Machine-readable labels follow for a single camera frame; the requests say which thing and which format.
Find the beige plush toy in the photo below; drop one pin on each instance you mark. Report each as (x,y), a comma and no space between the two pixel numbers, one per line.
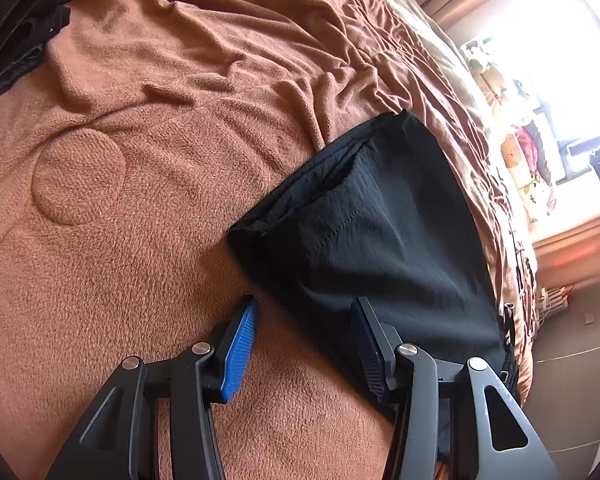
(485,67)

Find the pile of plush toys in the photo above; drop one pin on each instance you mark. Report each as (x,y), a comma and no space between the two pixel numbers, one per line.
(570,85)

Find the black pants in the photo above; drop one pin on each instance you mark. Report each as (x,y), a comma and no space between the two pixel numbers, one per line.
(380,235)

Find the black clothing pile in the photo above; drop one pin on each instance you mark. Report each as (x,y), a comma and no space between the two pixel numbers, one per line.
(30,15)

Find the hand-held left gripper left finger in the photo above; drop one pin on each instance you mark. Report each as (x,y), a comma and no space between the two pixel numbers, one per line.
(240,345)

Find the beige duvet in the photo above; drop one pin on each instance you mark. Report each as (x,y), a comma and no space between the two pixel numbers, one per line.
(430,35)

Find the red cloth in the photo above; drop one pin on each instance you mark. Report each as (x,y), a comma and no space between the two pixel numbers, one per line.
(526,145)

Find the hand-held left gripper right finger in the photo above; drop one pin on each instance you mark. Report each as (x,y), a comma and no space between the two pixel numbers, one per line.
(367,355)

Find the striped gift bag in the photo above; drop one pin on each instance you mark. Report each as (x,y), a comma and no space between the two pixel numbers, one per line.
(555,300)

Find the brown fleece blanket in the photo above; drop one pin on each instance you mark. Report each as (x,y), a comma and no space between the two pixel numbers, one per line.
(155,235)

